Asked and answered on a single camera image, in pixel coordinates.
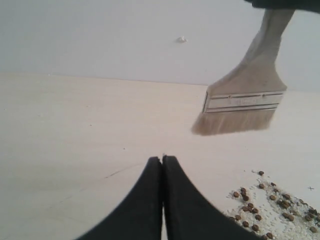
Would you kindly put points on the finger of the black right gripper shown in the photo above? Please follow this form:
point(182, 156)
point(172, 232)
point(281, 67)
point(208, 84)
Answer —
point(303, 5)

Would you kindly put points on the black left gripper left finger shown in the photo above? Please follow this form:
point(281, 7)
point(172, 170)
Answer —
point(140, 214)

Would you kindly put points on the pile of pellets and grains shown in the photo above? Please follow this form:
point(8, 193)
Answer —
point(271, 213)

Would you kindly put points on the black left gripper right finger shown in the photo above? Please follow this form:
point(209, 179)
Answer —
point(189, 215)

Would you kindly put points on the white blob on wall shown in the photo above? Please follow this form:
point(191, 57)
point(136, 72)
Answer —
point(181, 40)

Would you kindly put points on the wooden paint brush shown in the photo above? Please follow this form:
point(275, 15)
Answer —
point(247, 97)

